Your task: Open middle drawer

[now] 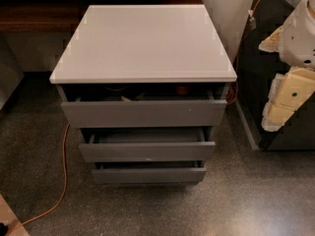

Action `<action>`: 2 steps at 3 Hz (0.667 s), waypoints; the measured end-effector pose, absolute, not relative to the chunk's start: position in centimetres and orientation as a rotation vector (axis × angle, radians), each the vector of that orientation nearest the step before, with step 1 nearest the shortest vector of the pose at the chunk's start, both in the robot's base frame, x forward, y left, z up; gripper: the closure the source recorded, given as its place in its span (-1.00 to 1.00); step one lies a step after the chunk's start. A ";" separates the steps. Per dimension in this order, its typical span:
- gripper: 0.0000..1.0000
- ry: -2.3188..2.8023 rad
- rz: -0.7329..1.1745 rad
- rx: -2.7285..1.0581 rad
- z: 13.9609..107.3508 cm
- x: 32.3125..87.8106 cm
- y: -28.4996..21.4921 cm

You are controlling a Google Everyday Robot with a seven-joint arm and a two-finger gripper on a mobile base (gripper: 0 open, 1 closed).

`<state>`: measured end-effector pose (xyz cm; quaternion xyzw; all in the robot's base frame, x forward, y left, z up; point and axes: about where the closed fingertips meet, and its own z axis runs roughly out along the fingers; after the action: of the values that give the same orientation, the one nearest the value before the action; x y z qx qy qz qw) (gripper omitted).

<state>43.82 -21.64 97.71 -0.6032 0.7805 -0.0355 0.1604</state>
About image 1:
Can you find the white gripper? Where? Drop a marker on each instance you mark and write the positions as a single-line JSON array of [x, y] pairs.
[[299, 38]]

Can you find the grey drawer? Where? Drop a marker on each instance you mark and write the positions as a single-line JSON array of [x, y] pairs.
[[147, 145], [149, 172], [106, 109]]

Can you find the orange round object in drawer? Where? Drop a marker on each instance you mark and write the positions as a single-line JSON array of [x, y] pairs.
[[182, 90]]

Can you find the grey drawer cabinet white top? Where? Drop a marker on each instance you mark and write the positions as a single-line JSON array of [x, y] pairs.
[[135, 49]]

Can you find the grey top drawer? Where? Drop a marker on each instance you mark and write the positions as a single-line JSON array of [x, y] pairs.
[[106, 109]]

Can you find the grey bottom drawer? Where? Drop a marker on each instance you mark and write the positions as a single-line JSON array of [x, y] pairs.
[[149, 172]]

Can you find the black cabinet at right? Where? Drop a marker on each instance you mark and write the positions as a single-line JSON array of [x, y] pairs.
[[256, 70]]

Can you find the dark wooden shelf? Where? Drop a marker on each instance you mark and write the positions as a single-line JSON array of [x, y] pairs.
[[59, 15]]

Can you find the light wooden board corner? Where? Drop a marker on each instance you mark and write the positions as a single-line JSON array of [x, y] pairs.
[[8, 218]]

